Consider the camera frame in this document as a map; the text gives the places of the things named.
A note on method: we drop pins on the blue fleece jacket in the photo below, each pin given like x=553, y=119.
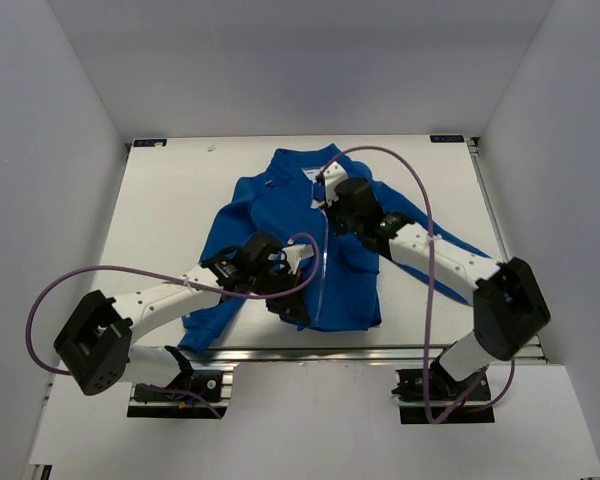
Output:
x=343, y=296

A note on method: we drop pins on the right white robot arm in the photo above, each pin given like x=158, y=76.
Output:
x=508, y=306

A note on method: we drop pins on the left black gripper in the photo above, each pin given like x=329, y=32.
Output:
x=291, y=304

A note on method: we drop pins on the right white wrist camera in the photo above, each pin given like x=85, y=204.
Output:
x=330, y=177

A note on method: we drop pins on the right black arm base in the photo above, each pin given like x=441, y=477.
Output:
x=409, y=394

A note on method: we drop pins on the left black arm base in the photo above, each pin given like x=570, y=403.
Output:
x=165, y=384

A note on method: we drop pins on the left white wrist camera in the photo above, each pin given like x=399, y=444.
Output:
x=294, y=254

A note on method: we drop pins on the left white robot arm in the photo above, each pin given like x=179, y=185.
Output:
x=99, y=344

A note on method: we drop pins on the left blue table label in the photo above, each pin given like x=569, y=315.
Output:
x=149, y=143

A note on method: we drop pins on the right blue table label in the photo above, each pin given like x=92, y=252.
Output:
x=443, y=139

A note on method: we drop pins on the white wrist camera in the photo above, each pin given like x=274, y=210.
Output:
x=294, y=254
x=330, y=177

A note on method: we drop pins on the aluminium table front rail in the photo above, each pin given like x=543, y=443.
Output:
x=370, y=354

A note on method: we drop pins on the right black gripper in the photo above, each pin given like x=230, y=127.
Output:
x=331, y=214

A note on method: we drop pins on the blue table label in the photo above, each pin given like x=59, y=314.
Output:
x=149, y=143
x=443, y=139

